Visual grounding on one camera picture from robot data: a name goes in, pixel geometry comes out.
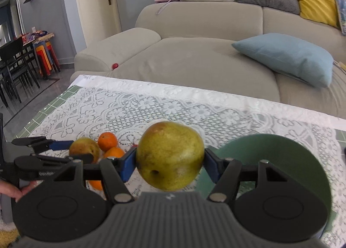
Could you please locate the person's left hand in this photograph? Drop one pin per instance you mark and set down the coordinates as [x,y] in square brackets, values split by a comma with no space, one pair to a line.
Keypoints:
[16,191]

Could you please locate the colourful snack packets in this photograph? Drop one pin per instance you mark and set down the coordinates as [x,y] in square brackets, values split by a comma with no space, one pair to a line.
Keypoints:
[35,36]

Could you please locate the patterned pillow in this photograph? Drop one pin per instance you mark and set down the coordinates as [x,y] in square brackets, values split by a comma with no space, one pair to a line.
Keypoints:
[342,13]

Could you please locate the stack of colourful stools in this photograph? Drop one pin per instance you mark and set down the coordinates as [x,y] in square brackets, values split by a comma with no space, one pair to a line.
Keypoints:
[47,56]

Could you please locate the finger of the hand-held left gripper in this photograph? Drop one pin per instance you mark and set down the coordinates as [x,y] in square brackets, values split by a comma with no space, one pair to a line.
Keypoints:
[60,145]
[65,159]

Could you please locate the small red fruit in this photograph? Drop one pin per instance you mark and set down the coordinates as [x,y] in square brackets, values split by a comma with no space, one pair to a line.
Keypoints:
[115,66]

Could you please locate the orange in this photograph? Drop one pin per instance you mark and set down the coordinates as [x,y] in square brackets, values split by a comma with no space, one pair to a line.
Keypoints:
[116,153]
[107,141]
[96,184]

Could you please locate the black dining chair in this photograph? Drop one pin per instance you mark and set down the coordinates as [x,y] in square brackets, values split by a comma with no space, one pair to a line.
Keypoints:
[13,53]

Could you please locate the green plastic bowl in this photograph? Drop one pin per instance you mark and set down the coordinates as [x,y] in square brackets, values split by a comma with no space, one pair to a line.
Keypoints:
[270,150]

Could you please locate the green tiled mat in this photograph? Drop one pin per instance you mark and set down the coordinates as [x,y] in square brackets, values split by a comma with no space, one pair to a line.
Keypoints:
[54,107]

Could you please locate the large yellow-green pear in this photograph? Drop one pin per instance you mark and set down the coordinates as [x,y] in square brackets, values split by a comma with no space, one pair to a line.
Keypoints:
[170,156]

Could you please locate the light blue pillow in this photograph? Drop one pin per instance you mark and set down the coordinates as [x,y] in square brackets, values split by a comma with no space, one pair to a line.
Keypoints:
[292,56]

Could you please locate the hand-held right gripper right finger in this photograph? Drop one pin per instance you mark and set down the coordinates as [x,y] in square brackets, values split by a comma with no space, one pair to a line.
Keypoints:
[210,167]

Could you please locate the cream door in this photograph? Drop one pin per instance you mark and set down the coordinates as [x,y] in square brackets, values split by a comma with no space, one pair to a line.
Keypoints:
[94,10]

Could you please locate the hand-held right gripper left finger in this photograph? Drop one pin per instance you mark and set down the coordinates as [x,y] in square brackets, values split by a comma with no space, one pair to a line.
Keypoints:
[128,164]

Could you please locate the beige sofa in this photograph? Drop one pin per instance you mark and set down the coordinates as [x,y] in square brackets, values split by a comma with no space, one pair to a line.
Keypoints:
[194,56]

